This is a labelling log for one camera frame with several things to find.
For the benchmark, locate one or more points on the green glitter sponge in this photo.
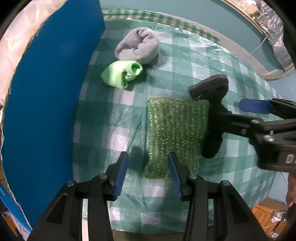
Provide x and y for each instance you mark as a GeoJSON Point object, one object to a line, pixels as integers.
{"type": "Point", "coordinates": [175, 125]}

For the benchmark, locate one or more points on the blue cardboard box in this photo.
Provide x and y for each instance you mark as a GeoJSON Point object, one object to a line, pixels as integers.
{"type": "Point", "coordinates": [40, 112]}

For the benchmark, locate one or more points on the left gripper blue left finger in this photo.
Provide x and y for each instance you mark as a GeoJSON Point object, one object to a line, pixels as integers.
{"type": "Point", "coordinates": [120, 170]}

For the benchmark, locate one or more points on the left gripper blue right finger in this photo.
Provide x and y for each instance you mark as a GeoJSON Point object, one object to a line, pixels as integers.
{"type": "Point", "coordinates": [175, 172]}

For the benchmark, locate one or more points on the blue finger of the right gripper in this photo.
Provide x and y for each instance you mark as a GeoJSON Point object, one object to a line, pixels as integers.
{"type": "Point", "coordinates": [217, 120]}
{"type": "Point", "coordinates": [256, 106]}

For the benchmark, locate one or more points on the rolled green sock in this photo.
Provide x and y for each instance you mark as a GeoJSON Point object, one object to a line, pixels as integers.
{"type": "Point", "coordinates": [120, 73]}

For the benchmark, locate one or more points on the light green checkered tablecloth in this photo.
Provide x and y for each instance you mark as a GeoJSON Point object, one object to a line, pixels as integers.
{"type": "Point", "coordinates": [110, 120]}

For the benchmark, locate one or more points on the person's right hand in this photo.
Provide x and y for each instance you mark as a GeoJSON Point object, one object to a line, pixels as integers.
{"type": "Point", "coordinates": [291, 190]}

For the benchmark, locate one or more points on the rolled grey sock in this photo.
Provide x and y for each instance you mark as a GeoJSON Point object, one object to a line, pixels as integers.
{"type": "Point", "coordinates": [141, 45]}

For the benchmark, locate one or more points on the dark green checkered cloth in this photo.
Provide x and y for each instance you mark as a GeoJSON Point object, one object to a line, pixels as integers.
{"type": "Point", "coordinates": [162, 18]}

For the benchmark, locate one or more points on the white mesh bath loofah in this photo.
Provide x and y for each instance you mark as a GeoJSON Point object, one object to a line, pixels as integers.
{"type": "Point", "coordinates": [18, 35]}

